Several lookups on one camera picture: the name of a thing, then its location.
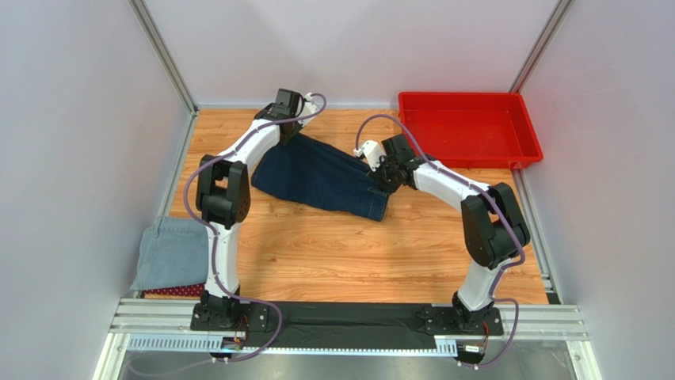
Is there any light blue denim skirt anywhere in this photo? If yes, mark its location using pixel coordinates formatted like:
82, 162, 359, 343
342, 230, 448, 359
131, 217, 208, 291

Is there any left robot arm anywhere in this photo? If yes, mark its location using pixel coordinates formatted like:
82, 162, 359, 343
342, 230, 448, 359
185, 89, 326, 331

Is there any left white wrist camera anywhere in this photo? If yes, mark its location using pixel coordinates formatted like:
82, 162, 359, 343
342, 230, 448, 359
298, 93, 320, 128

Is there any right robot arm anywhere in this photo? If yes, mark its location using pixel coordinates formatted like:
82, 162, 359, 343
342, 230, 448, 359
353, 134, 530, 333

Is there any red polka dot skirt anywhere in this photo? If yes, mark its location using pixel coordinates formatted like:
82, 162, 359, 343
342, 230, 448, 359
141, 283, 204, 299

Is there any dark blue denim skirt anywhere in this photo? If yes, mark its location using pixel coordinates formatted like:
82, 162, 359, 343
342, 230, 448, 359
251, 135, 389, 222

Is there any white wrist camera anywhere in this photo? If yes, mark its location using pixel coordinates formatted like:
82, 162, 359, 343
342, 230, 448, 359
298, 93, 320, 128
353, 140, 386, 172

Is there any red plastic bin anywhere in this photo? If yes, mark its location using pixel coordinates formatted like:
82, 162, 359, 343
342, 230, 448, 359
398, 91, 543, 169

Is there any aluminium frame rail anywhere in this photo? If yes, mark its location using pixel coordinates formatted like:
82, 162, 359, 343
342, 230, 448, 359
93, 298, 602, 379

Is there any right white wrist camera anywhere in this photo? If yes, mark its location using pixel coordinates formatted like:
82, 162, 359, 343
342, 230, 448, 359
353, 140, 386, 172

